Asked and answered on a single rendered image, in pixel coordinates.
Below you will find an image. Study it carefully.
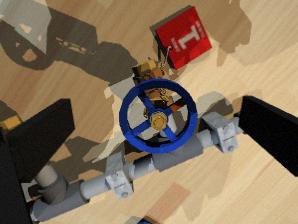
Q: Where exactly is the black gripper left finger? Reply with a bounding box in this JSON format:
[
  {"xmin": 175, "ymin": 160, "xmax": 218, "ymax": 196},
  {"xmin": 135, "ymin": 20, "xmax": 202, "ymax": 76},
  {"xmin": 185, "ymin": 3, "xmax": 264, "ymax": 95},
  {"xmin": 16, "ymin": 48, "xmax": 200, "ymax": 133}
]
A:
[{"xmin": 0, "ymin": 98, "xmax": 75, "ymax": 224}]

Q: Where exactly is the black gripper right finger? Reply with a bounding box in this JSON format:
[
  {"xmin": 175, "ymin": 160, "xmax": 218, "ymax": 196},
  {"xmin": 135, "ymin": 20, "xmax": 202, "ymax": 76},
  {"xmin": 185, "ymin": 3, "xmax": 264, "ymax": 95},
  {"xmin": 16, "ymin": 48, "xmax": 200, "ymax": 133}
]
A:
[{"xmin": 238, "ymin": 96, "xmax": 298, "ymax": 177}]

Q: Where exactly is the red square tag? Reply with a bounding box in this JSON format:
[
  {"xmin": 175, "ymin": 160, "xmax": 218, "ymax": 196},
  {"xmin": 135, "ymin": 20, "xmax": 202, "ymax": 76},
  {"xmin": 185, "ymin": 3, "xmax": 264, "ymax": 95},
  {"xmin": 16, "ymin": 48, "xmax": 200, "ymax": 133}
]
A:
[{"xmin": 150, "ymin": 6, "xmax": 212, "ymax": 107}]

